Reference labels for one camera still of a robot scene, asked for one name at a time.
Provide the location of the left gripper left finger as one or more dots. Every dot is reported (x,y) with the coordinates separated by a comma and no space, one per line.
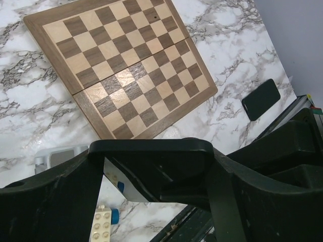
(55,205)

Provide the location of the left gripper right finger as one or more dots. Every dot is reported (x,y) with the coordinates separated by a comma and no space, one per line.
(246,204)

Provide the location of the black phone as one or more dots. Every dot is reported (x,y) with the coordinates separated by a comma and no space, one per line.
(261,99)

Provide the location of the silver metal phone stand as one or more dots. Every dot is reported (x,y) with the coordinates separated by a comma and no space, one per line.
(51,157)

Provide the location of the toy brick car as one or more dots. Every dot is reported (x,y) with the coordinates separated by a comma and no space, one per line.
(104,216)

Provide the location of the wooden chessboard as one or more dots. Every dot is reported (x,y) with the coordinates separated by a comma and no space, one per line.
(131,66)

